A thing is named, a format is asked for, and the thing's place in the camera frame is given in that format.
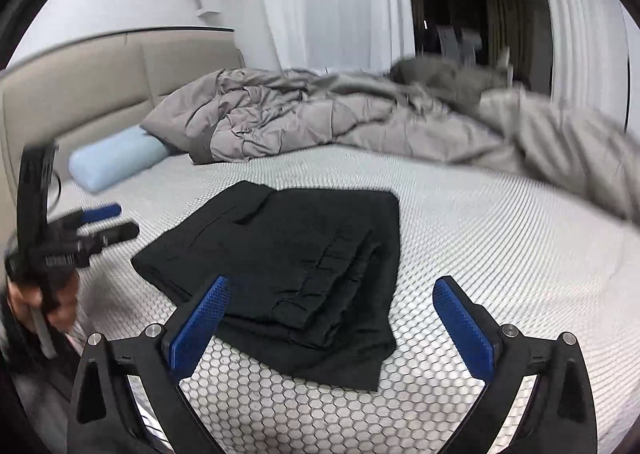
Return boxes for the black pants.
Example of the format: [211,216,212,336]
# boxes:
[131,181,400,391]

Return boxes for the person's left hand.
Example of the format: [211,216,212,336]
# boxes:
[6,268,82,335]

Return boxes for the light blue pillow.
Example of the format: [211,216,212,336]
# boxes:
[68,126,171,193]

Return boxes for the white honeycomb mattress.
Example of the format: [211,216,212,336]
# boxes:
[61,146,639,453]

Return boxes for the beige upholstered headboard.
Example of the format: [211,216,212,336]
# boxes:
[1,27,244,258]

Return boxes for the grey quilted duvet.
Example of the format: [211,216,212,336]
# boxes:
[142,58,639,222]

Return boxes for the white sheer curtain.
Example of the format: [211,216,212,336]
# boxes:
[224,0,414,72]

